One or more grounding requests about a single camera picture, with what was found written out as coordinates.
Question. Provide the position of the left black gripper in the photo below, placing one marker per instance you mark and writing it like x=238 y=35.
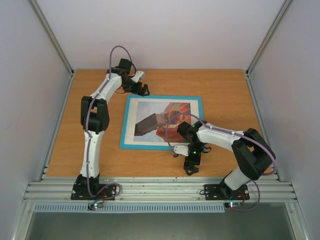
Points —
x=137 y=91

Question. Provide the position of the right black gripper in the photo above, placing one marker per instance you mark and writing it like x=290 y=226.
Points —
x=191 y=163

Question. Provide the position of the white mat board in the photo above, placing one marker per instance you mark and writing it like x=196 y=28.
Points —
x=132 y=120

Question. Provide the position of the teal picture frame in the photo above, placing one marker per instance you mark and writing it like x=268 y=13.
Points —
x=125 y=125

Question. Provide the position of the colourful balloon photo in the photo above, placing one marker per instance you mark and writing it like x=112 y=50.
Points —
x=158 y=121

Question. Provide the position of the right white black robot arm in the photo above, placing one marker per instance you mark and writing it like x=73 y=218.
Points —
x=253 y=155

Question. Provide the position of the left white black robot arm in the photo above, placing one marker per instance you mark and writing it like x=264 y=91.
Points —
x=95 y=119

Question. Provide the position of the right small circuit board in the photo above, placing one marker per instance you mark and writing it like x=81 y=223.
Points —
x=233 y=204

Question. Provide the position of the small circuit board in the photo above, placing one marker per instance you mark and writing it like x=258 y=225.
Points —
x=94 y=206
x=233 y=204

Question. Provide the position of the left small circuit board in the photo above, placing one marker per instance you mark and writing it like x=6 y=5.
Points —
x=94 y=206

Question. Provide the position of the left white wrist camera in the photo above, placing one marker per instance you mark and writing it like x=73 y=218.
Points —
x=139 y=75

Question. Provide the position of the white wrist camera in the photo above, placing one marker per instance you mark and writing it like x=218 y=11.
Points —
x=139 y=75
x=180 y=150

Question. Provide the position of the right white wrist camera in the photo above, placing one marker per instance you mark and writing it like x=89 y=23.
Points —
x=180 y=150

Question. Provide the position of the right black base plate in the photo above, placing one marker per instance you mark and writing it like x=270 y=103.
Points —
x=215 y=192

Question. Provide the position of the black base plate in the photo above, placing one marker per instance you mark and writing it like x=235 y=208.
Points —
x=99 y=192
x=215 y=192

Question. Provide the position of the grey slotted cable duct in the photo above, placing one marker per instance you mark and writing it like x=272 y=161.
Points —
x=129 y=208

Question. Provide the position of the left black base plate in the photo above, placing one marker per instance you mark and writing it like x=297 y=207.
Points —
x=99 y=192

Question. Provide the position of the right aluminium corner post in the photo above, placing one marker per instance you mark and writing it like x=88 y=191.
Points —
x=268 y=36

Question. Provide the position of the aluminium corner post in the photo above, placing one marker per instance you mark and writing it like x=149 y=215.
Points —
x=38 y=11
x=268 y=36

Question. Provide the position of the left aluminium corner post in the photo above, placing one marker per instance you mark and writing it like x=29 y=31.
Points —
x=38 y=11

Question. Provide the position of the aluminium front rail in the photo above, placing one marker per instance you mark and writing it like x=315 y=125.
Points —
x=268 y=189

